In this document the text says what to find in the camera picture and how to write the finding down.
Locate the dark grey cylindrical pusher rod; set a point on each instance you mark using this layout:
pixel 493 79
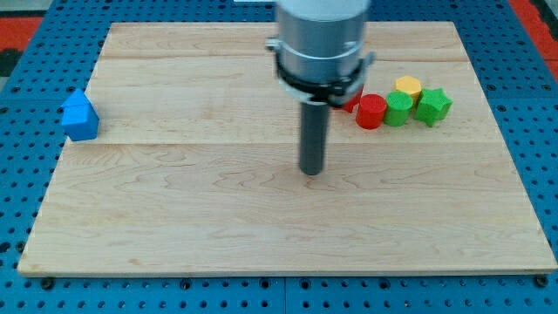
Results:
pixel 313 135

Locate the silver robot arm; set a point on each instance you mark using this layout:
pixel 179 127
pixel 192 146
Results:
pixel 319 62

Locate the red block behind arm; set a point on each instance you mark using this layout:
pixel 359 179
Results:
pixel 349 105

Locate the wooden board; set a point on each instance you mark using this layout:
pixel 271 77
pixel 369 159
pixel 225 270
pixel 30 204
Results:
pixel 194 172

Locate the red cylinder block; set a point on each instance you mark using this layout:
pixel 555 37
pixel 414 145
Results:
pixel 370 111

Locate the green cylinder block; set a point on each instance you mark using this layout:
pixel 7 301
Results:
pixel 399 105

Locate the yellow hexagon block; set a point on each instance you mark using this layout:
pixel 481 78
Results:
pixel 410 85

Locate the green star block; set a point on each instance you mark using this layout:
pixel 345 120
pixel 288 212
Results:
pixel 433 106

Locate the blue house-shaped block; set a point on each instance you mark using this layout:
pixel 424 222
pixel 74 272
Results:
pixel 80 120

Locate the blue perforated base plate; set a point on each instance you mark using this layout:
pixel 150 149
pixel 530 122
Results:
pixel 59 60

